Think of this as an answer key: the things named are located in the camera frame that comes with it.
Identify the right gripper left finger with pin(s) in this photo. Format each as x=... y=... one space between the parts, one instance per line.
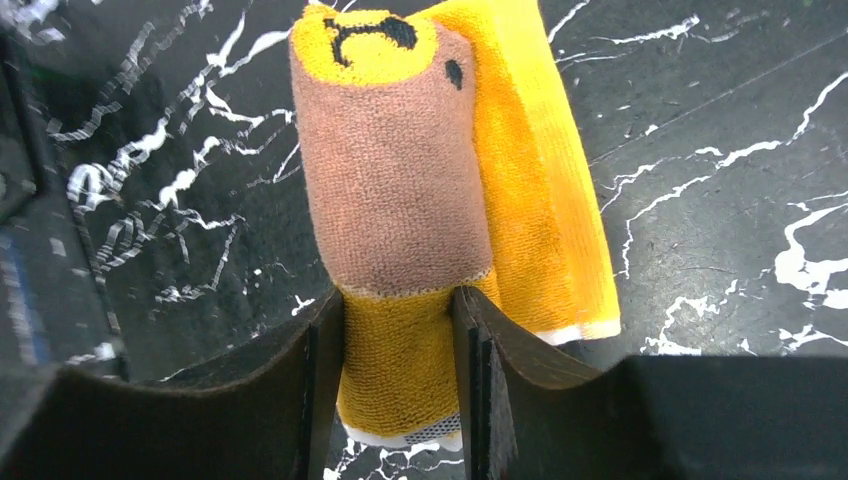
x=263 y=410

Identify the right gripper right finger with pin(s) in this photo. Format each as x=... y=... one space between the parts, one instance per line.
x=530 y=411

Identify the yellow bear towel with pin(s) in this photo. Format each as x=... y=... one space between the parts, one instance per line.
x=439 y=150

